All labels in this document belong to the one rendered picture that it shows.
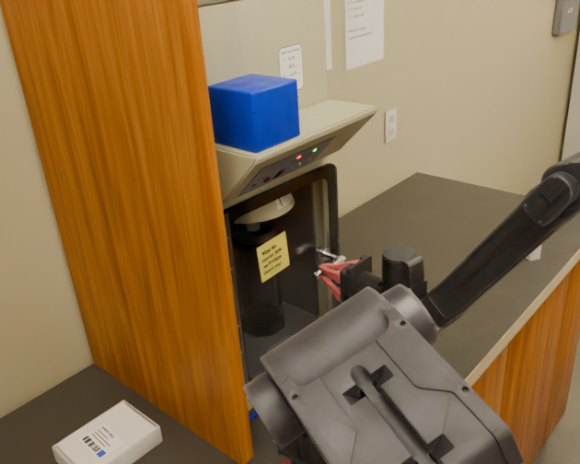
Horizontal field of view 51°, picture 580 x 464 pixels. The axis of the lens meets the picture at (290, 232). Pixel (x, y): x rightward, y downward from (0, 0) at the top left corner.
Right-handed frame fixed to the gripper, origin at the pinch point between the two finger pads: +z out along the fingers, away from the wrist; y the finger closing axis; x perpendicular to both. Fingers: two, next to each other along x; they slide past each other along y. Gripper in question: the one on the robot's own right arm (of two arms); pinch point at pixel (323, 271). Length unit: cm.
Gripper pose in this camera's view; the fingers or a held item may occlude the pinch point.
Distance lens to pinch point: 119.0
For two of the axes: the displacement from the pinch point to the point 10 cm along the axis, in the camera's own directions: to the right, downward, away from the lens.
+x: -6.7, 3.7, -6.5
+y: -0.6, -8.9, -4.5
